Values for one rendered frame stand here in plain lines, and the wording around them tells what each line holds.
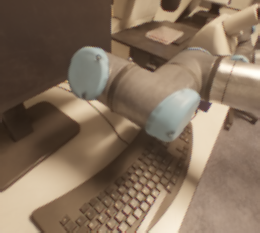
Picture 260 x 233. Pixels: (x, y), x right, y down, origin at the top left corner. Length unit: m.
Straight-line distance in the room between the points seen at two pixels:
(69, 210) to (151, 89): 0.29
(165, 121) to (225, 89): 0.14
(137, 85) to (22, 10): 0.22
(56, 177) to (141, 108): 0.30
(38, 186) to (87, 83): 0.28
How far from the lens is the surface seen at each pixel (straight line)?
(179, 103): 0.24
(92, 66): 0.28
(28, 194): 0.48
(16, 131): 0.53
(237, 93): 0.34
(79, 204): 0.42
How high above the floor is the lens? 1.17
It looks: 41 degrees down
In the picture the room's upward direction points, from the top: 9 degrees clockwise
